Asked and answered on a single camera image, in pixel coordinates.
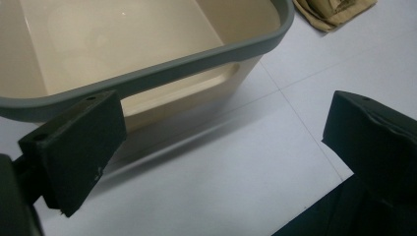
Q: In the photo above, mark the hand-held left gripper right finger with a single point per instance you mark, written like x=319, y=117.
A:
x=377, y=144

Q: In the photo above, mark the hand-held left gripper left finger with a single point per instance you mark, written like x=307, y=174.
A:
x=72, y=150

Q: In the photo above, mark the beige basket with grey rim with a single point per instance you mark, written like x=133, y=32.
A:
x=131, y=32

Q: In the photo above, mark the khaki pants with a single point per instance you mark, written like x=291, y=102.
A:
x=331, y=14

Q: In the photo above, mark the white table board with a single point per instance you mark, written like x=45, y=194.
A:
x=229, y=164

